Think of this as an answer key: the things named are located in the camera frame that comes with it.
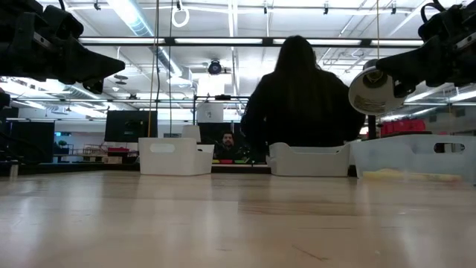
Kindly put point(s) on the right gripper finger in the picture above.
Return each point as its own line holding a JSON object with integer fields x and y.
{"x": 413, "y": 63}
{"x": 404, "y": 91}

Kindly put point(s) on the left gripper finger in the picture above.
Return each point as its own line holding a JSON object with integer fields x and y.
{"x": 94, "y": 86}
{"x": 93, "y": 63}

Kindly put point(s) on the clear plastic bin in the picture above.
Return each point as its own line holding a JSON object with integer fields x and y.
{"x": 409, "y": 156}

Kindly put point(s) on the red storage bins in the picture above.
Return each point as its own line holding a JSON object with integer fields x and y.
{"x": 403, "y": 126}

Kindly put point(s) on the black monitor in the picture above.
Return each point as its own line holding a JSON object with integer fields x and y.
{"x": 131, "y": 126}

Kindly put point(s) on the red tray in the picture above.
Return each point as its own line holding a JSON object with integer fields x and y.
{"x": 118, "y": 149}

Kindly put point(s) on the person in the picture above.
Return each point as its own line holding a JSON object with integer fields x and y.
{"x": 301, "y": 104}
{"x": 227, "y": 143}

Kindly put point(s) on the white plastic bin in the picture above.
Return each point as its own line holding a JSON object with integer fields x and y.
{"x": 175, "y": 160}

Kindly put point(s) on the small white cylinder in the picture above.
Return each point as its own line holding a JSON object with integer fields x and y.
{"x": 14, "y": 167}

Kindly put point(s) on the white box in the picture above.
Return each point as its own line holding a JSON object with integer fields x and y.
{"x": 210, "y": 112}

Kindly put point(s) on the grey translucent plastic bin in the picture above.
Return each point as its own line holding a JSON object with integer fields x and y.
{"x": 308, "y": 164}

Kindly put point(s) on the colourful button strip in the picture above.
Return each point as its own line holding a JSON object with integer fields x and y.
{"x": 227, "y": 161}

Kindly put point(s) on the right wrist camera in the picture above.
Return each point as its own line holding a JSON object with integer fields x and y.
{"x": 439, "y": 22}

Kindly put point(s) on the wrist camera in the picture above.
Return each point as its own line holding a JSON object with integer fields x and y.
{"x": 439, "y": 22}
{"x": 65, "y": 22}

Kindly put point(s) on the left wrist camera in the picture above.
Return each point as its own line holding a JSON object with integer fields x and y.
{"x": 65, "y": 22}

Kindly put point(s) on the black dome camera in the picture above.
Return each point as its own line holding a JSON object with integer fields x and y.
{"x": 214, "y": 67}

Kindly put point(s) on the black stand frame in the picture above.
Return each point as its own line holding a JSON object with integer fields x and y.
{"x": 222, "y": 98}

